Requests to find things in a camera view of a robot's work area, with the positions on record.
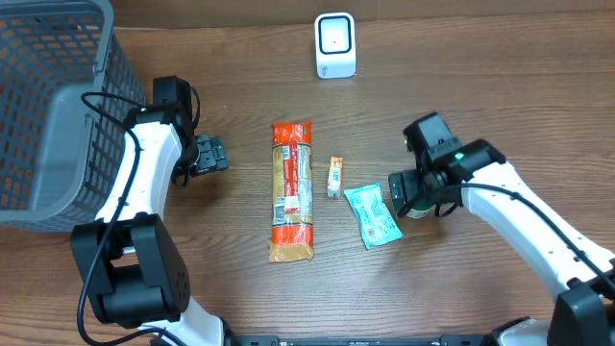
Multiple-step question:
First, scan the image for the green lid Knorr jar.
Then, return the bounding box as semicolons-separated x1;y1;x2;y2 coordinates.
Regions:
406;207;432;219

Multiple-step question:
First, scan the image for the green wet wipes packet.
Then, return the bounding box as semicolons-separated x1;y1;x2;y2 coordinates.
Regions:
344;184;403;250

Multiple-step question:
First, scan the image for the orange tissue packet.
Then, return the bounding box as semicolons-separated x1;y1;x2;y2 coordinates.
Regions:
327;157;343;198

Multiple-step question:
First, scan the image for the red snack bar packet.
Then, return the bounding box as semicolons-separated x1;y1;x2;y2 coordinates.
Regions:
268;122;314;263

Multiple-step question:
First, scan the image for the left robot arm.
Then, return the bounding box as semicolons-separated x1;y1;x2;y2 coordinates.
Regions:
70;76;240;346

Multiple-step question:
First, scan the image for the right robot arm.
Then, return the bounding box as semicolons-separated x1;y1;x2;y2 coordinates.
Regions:
388;112;614;346

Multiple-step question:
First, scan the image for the white barcode scanner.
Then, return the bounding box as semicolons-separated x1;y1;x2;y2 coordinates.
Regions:
314;12;357;79

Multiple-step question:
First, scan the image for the grey plastic shopping basket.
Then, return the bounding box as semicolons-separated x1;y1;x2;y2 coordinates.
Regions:
1;0;145;233

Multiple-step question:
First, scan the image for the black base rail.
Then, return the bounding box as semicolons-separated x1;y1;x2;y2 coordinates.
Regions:
230;333;580;346

